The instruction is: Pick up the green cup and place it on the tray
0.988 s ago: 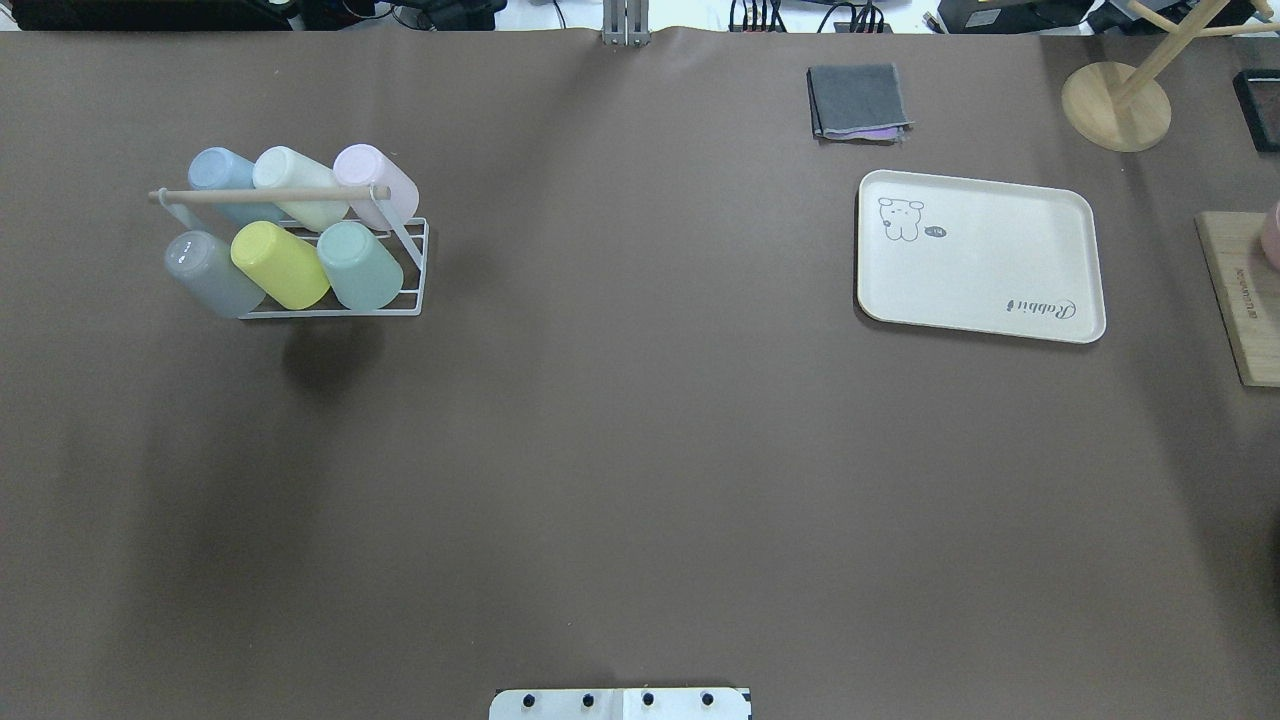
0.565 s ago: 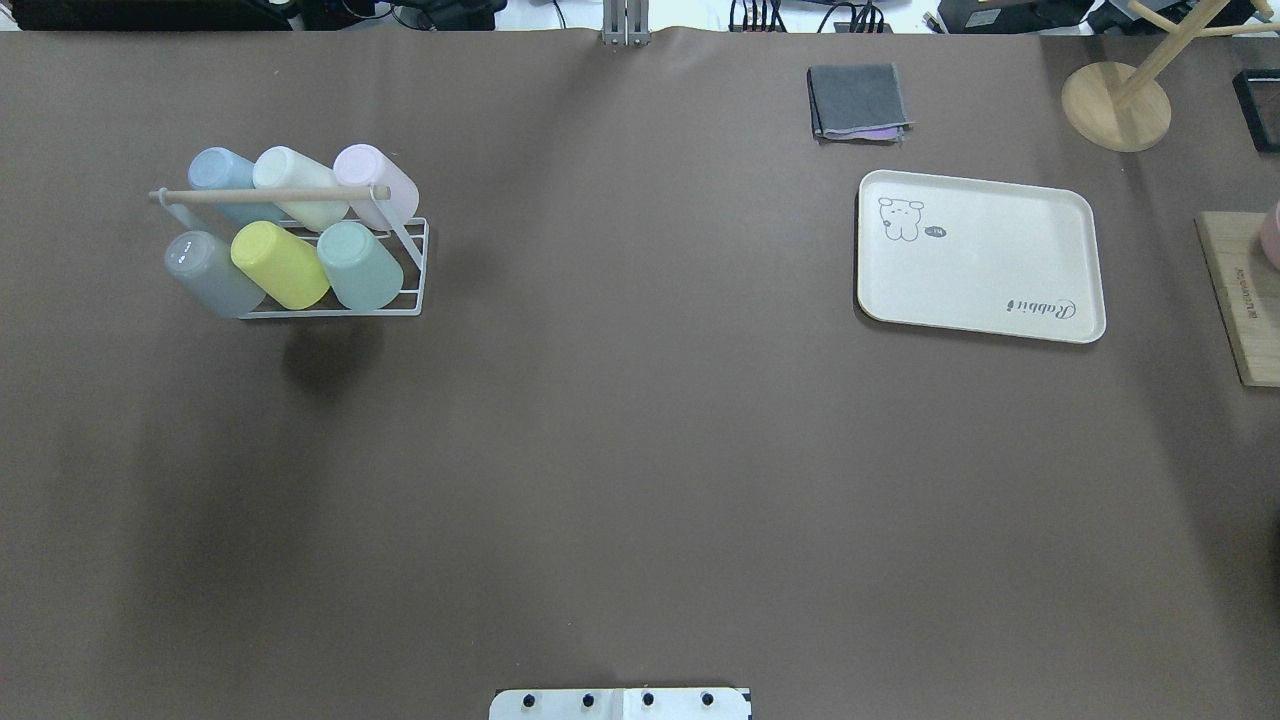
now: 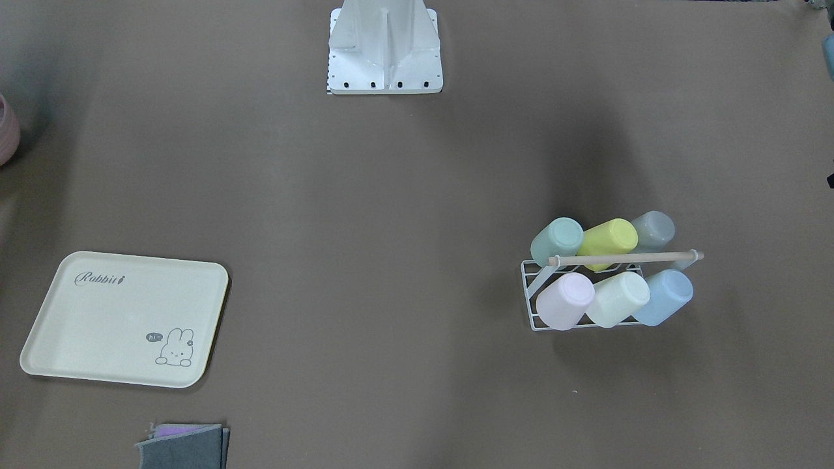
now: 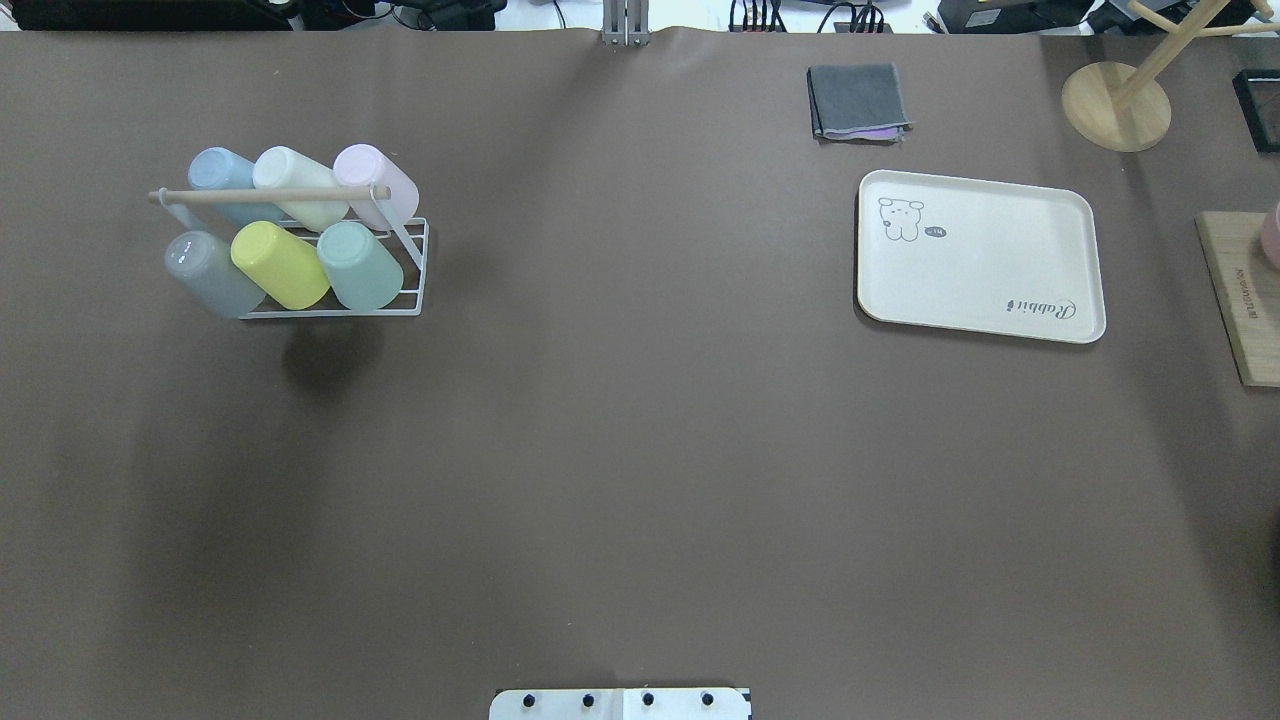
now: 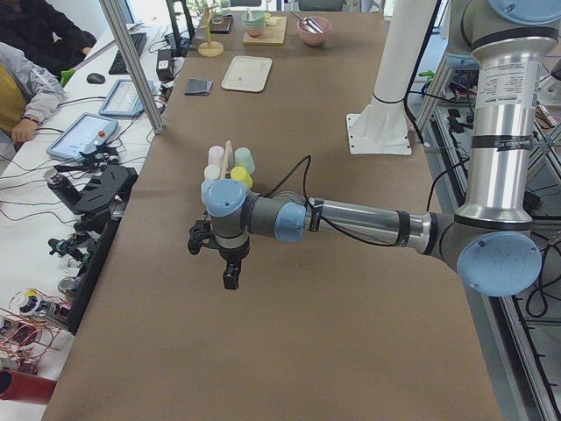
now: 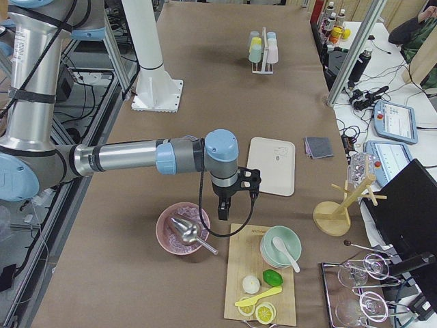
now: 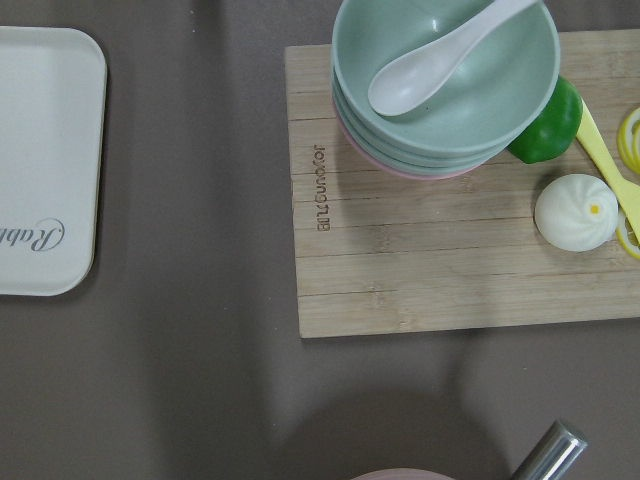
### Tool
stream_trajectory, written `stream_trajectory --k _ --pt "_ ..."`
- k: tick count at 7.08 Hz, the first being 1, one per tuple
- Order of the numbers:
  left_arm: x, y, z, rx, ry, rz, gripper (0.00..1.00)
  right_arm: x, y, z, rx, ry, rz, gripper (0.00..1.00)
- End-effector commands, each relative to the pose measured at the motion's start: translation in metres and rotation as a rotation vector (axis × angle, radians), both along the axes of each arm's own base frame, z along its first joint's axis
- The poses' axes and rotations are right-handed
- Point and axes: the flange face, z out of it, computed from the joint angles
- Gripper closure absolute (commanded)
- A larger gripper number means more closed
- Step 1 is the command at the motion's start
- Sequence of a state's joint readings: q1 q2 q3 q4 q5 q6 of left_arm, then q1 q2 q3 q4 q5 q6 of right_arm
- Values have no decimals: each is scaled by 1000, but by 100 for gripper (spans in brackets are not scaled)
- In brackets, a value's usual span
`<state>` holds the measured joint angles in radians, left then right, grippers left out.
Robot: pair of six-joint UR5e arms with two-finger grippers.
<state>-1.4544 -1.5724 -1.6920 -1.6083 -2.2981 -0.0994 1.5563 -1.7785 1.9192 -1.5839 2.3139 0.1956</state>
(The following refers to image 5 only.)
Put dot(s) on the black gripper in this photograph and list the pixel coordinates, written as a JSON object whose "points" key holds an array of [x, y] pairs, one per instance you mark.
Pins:
{"points": [[232, 255]]}

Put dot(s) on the green plastic cup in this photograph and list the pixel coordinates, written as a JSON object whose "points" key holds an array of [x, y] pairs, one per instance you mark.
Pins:
{"points": [[243, 158]]}

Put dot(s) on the cream rabbit tray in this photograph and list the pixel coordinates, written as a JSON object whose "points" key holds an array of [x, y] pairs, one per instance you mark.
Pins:
{"points": [[247, 74]]}

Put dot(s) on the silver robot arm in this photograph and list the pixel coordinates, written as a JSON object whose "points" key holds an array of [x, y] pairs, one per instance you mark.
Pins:
{"points": [[486, 240]]}

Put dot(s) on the yellow plastic cup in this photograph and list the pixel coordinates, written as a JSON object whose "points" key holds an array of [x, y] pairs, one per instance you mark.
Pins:
{"points": [[241, 175]]}

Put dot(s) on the cream plastic cup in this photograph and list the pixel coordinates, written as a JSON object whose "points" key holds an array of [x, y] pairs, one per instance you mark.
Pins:
{"points": [[212, 172]]}

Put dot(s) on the pink plastic cup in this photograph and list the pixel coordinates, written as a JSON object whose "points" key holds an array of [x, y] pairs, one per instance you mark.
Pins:
{"points": [[216, 155]]}

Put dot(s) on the black stand fixture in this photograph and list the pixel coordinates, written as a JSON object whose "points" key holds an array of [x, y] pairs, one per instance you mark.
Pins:
{"points": [[102, 189]]}

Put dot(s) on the grey folded cloth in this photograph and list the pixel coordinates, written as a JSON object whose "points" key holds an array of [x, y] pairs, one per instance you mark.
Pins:
{"points": [[198, 87]]}

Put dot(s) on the near blue teach pendant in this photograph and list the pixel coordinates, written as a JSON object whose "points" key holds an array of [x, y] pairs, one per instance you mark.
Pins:
{"points": [[87, 133]]}

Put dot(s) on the blue teach pendant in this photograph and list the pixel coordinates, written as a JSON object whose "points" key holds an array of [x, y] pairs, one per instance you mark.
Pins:
{"points": [[87, 133], [122, 101]]}

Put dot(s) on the far blue teach pendant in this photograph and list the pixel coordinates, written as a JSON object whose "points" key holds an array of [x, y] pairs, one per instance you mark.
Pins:
{"points": [[122, 101]]}

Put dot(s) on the yellow wooden mug tree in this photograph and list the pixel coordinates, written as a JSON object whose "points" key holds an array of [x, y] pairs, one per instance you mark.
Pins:
{"points": [[208, 48]]}

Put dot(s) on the black computer mouse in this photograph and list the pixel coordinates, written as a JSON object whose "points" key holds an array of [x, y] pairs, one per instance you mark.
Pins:
{"points": [[95, 78]]}

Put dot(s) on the bamboo cutting board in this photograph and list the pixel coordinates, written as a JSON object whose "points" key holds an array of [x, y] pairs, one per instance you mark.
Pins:
{"points": [[271, 36]]}

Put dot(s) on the green stacked bowl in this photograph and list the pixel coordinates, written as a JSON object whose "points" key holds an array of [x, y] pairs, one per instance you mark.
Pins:
{"points": [[254, 22]]}

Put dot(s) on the pink bowl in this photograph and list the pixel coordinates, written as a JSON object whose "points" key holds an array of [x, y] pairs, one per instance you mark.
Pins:
{"points": [[314, 39]]}

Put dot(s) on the red cylinder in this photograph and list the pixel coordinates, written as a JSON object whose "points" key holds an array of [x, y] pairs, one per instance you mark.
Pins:
{"points": [[24, 388]]}

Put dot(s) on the metal spoons in bowl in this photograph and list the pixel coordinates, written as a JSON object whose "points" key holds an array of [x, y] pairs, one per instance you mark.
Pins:
{"points": [[309, 24]]}

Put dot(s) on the person in grey jacket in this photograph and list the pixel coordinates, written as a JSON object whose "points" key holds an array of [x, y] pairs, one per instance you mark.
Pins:
{"points": [[30, 94]]}

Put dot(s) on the person in black jacket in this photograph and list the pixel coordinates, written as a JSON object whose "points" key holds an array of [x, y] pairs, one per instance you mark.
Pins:
{"points": [[46, 36]]}

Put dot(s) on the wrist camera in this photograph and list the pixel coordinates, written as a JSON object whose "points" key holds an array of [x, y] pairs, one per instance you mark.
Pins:
{"points": [[199, 236]]}

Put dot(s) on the aluminium frame post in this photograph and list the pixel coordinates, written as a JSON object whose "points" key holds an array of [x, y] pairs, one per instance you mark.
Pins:
{"points": [[115, 19]]}

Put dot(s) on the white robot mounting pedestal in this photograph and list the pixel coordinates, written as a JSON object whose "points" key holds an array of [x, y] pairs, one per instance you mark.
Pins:
{"points": [[381, 127]]}

